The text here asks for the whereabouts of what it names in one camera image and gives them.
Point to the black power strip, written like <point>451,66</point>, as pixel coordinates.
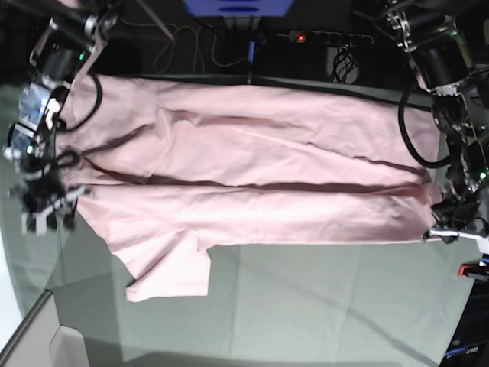
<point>330,39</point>

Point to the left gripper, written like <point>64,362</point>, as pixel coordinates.
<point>464,218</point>

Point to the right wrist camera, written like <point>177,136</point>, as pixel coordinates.
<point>34,222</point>

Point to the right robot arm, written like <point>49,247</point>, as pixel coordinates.
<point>64,55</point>

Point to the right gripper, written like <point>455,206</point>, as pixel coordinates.
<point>55,202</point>

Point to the pink t-shirt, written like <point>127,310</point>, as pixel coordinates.
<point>174,169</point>

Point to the blue clamp handle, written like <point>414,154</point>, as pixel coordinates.
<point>250,54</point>

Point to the red right table clamp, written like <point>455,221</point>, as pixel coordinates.
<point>477,271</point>

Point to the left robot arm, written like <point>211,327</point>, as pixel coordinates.
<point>427,32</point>

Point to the blue box at top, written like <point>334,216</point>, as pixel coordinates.
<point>245,8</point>

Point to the white bin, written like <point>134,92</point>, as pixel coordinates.
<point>41,340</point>

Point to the green table cloth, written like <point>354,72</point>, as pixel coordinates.
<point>395,304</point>

